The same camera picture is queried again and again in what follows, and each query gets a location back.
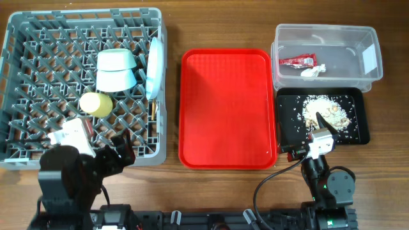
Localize rice food waste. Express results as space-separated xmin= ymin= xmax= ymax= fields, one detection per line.
xmin=296 ymin=95 xmax=359 ymax=144

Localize yellow cup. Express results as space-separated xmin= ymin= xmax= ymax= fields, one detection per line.
xmin=79 ymin=92 xmax=113 ymax=118

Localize wooden chopstick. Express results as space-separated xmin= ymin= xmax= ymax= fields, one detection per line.
xmin=151 ymin=99 xmax=157 ymax=121

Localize white paper napkin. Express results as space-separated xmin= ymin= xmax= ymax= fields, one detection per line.
xmin=300 ymin=64 xmax=326 ymax=77

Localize small light blue saucer bowl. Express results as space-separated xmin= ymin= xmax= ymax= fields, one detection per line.
xmin=96 ymin=69 xmax=137 ymax=93

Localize red snack wrapper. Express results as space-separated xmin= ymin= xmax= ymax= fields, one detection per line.
xmin=279 ymin=54 xmax=318 ymax=68

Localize large light blue plate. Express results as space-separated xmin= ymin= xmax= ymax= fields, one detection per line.
xmin=146 ymin=38 xmax=164 ymax=100

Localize light green rice bowl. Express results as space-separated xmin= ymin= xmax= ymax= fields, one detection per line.
xmin=96 ymin=49 xmax=137 ymax=72

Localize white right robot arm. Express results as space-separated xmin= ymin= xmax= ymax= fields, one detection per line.
xmin=281 ymin=112 xmax=358 ymax=229

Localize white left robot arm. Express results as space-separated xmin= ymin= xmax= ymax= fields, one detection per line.
xmin=28 ymin=130 xmax=142 ymax=230

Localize black waste tray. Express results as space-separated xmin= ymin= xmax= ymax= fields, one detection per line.
xmin=276 ymin=88 xmax=370 ymax=144

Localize clear plastic waste bin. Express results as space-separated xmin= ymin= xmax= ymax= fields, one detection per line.
xmin=271 ymin=24 xmax=383 ymax=93

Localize grey dishwasher rack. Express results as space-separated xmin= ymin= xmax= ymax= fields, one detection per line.
xmin=1 ymin=8 xmax=167 ymax=170

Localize red plastic tray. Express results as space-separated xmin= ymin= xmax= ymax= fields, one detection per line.
xmin=178 ymin=49 xmax=277 ymax=170

